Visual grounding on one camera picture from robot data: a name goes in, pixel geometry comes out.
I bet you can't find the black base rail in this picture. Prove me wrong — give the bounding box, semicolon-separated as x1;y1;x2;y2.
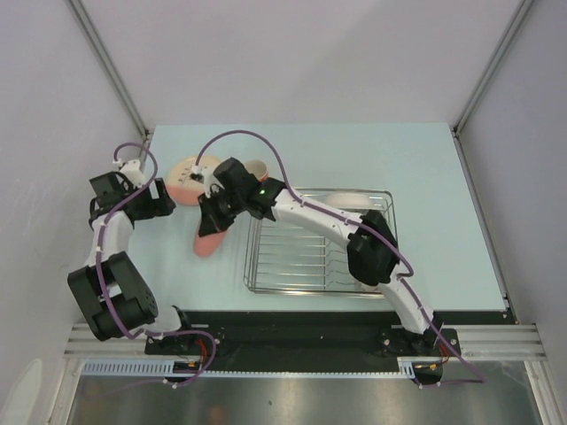
144;311;515;373

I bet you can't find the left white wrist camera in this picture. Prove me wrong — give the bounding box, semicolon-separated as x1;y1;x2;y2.
113;159;146;189

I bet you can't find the orange ceramic mug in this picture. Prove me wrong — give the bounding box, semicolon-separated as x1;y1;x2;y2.
244;159;268;182

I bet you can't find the aluminium frame profile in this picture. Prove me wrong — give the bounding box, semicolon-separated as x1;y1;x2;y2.
64;322;544;359

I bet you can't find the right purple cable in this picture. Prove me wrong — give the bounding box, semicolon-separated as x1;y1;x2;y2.
196;129;488;384

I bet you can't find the beige pink floral plate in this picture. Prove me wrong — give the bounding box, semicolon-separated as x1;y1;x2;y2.
165;156;205;206

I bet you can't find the chrome wire dish rack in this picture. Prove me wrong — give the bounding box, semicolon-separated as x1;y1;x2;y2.
244;188;397;298

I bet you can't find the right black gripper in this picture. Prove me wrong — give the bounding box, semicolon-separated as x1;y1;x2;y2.
199;187;246;236

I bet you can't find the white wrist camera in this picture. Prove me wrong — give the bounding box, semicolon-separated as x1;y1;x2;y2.
113;159;146;189
190;166;219;197

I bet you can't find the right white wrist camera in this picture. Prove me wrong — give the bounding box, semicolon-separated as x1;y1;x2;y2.
190;166;219;197

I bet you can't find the white ceramic plate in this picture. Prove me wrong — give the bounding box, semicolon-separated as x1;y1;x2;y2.
325;192;373;209

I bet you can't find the pink plastic cup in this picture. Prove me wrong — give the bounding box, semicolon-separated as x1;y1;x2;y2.
193;232;227;258

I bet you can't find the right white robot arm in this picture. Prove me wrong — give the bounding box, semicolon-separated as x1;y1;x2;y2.
190;158;441;355

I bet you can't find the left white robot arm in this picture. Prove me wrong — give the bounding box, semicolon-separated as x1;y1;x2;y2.
67;172;196;354

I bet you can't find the white slotted cable duct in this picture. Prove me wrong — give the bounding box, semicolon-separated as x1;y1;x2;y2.
82;359;426;381

